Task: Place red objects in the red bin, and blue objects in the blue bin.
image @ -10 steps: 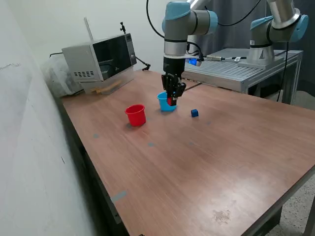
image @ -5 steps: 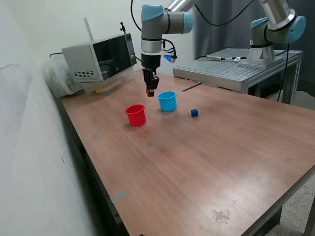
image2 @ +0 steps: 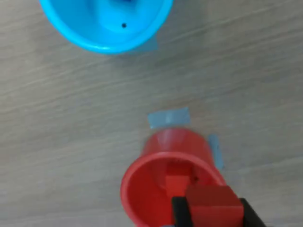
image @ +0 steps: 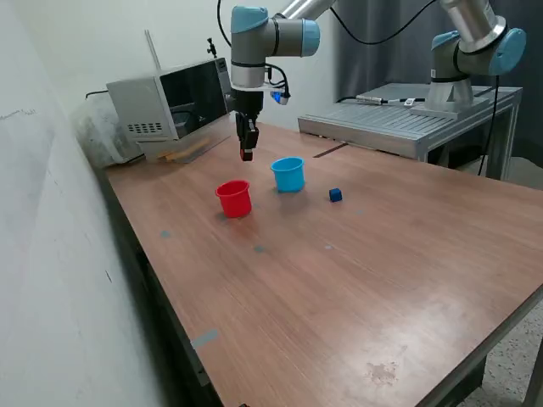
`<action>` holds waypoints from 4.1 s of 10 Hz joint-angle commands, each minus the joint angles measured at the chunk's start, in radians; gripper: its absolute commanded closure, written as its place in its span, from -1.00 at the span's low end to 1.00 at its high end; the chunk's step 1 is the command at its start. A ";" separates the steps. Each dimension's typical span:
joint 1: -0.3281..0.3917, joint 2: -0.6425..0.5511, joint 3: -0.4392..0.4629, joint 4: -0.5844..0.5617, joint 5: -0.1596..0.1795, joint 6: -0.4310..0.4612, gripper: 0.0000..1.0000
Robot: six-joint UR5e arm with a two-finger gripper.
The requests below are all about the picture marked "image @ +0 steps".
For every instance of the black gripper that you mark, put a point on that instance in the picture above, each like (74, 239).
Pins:
(249, 102)

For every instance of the red cube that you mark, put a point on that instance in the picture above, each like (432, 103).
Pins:
(242, 152)

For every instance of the grey metal robot base table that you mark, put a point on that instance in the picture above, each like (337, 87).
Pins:
(382, 123)

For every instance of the grey blue UR5e robot arm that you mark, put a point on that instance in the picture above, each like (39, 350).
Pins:
(263, 38)

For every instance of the pale wooden stick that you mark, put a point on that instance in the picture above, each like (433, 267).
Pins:
(186, 151)

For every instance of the blue plastic cup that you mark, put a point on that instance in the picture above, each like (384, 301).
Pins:
(289, 180)

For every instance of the red plastic cup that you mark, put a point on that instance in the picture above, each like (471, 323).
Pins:
(234, 203)

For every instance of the blue cube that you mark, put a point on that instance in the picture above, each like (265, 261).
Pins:
(335, 195)

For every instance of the silver microwave oven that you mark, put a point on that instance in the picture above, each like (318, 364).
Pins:
(136, 102)

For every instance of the thin white rod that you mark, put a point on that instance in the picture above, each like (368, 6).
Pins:
(152, 48)

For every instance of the grey translucent plastic bag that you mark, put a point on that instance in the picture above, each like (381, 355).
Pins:
(95, 135)

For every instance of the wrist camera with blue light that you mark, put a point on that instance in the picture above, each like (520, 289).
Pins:
(281, 96)

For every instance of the small black camera mount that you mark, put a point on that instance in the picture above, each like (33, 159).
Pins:
(211, 46)

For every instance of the grey metal table bracket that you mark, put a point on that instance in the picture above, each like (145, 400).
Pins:
(199, 364)

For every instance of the dark metal table frame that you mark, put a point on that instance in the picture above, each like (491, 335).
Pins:
(471, 377)

